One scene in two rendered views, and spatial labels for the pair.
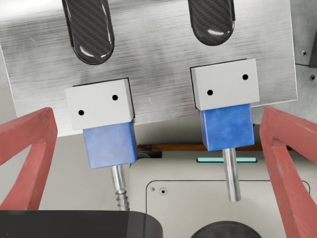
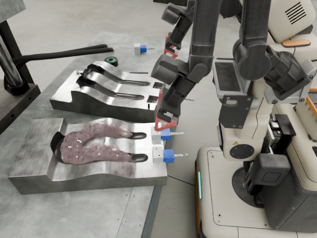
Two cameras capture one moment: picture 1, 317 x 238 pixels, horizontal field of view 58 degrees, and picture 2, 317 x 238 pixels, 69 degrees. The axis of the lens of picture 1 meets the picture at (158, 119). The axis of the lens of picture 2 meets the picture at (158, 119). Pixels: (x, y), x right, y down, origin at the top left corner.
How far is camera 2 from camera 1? 0.71 m
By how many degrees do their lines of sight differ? 48
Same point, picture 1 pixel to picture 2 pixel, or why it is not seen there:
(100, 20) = (137, 156)
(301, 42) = not seen: hidden behind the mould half
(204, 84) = (155, 133)
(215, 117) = (162, 133)
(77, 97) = (155, 156)
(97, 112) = (159, 152)
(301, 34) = not seen: hidden behind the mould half
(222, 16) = (140, 134)
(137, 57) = (147, 149)
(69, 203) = not seen: outside the picture
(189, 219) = (234, 202)
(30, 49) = (142, 171)
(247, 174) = (205, 174)
